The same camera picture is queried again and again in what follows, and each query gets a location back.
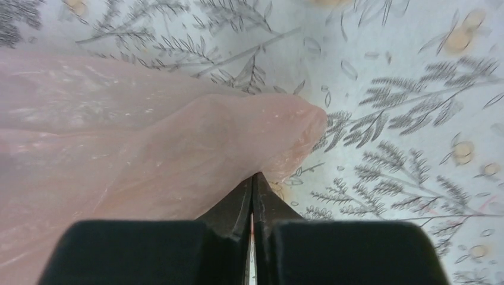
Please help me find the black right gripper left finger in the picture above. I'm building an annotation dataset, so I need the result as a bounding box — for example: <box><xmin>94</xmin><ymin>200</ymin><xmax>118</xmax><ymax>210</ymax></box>
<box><xmin>39</xmin><ymin>179</ymin><xmax>252</xmax><ymax>284</ymax></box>

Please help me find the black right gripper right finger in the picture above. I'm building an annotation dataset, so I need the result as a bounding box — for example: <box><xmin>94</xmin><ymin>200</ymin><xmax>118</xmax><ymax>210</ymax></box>
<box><xmin>251</xmin><ymin>173</ymin><xmax>449</xmax><ymax>285</ymax></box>

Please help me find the pink plastic trash bag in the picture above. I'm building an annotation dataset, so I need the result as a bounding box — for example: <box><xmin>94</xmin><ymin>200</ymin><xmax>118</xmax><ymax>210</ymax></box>
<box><xmin>1</xmin><ymin>48</ymin><xmax>327</xmax><ymax>284</ymax></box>

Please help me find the floral patterned table cloth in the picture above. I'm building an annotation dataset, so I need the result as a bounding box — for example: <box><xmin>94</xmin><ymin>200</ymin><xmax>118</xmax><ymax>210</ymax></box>
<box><xmin>1</xmin><ymin>1</ymin><xmax>503</xmax><ymax>284</ymax></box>

